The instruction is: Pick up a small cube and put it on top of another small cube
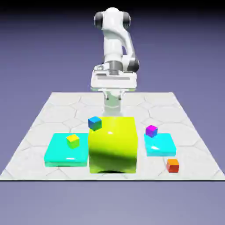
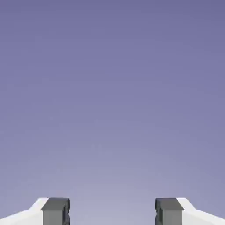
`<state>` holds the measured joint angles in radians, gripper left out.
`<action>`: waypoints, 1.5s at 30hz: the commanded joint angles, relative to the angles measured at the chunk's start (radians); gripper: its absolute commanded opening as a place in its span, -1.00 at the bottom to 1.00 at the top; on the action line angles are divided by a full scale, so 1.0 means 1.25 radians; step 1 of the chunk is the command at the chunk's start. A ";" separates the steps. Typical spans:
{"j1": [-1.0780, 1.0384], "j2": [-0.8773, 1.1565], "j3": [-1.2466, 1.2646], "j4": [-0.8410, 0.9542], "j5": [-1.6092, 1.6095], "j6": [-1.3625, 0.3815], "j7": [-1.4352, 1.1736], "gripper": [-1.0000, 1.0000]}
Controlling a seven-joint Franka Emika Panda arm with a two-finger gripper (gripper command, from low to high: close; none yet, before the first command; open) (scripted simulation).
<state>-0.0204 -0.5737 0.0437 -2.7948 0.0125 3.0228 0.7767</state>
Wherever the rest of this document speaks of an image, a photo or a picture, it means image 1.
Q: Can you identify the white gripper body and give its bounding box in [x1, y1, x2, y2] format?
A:
[90, 69, 138, 92]

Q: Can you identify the small blue cube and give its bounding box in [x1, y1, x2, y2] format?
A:
[87, 116, 103, 132]

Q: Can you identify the small magenta cube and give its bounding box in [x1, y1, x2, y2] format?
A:
[145, 124, 159, 138]

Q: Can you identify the small yellow cube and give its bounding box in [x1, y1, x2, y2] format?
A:
[66, 134, 80, 149]

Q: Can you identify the small orange cube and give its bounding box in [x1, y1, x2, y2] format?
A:
[166, 159, 180, 173]

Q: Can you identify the large yellow-green box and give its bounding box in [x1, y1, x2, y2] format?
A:
[88, 116, 138, 174]

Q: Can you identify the narrow flat cyan box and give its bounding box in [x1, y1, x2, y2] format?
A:
[144, 133, 177, 157]

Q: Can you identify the wide flat cyan box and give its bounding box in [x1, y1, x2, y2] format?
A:
[44, 132, 89, 167]

